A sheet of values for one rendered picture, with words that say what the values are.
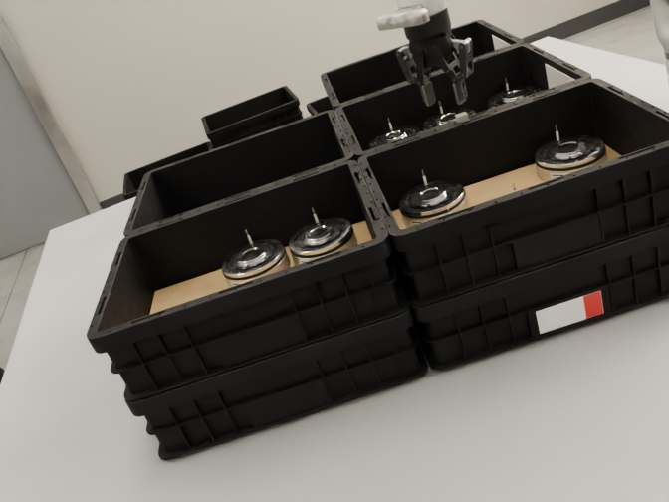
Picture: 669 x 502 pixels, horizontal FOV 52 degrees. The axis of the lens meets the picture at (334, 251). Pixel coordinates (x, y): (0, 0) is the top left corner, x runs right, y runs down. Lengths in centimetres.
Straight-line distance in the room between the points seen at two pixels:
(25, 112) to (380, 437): 347
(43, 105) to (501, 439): 354
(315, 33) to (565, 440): 352
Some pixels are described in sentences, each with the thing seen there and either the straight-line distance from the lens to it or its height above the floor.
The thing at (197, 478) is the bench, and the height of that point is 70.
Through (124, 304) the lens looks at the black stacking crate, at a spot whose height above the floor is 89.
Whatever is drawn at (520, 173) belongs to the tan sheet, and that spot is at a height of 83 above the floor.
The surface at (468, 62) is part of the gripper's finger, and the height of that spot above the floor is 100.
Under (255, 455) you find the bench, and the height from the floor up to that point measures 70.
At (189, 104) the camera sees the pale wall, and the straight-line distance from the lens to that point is 412.
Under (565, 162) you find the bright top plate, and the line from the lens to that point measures 108.
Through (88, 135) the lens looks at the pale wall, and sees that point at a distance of 417.
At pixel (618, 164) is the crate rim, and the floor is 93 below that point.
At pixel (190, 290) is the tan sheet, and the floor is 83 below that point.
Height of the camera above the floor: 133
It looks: 28 degrees down
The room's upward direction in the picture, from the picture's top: 20 degrees counter-clockwise
